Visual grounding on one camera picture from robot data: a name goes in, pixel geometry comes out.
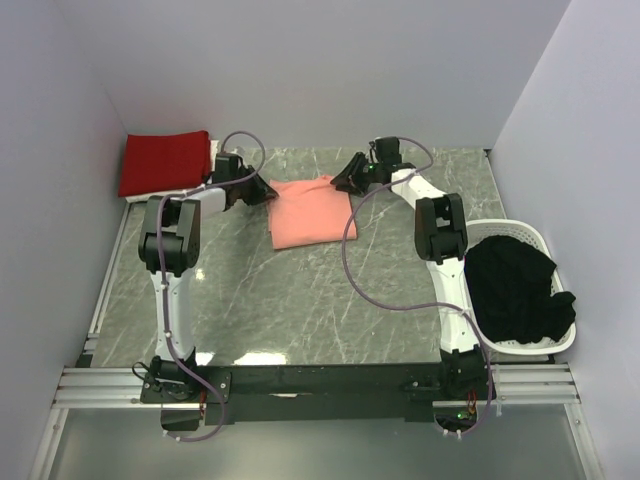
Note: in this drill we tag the folded red t-shirt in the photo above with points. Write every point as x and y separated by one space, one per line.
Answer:
164 163

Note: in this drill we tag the aluminium frame rail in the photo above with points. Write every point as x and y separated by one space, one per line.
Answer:
82 387

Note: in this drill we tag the folded white t-shirt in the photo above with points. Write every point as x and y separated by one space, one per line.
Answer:
214 146

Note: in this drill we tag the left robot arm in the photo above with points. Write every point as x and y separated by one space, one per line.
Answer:
169 247

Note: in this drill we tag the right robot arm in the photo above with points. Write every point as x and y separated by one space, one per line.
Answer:
440 240

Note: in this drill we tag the black t-shirt in basket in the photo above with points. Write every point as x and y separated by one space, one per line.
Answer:
510 283

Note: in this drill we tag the pink t-shirt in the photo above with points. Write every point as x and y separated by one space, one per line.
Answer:
307 212

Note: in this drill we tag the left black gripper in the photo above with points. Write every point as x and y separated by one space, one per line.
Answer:
262 191

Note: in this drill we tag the black base beam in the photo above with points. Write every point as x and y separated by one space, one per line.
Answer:
235 394

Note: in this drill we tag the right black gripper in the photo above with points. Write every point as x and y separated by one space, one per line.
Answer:
349 179

